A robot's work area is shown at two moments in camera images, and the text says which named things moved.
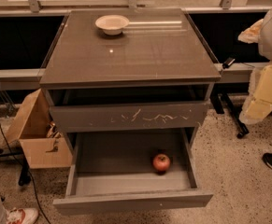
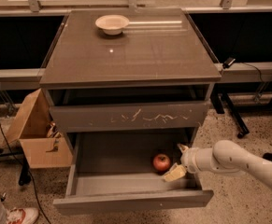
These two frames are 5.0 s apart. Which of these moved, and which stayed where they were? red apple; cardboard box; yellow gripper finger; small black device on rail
Moved: yellow gripper finger
Stayed: small black device on rail; red apple; cardboard box
